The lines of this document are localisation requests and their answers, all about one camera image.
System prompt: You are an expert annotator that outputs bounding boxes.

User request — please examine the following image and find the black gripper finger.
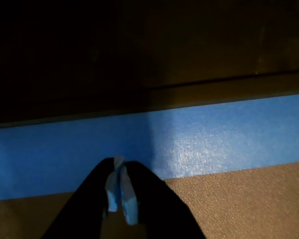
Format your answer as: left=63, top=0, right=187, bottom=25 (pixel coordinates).
left=41, top=156, right=125, bottom=239
left=118, top=160, right=206, bottom=239

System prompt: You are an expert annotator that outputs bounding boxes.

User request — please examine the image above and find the blue tape strip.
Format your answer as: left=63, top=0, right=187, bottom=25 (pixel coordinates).
left=0, top=92, right=299, bottom=202

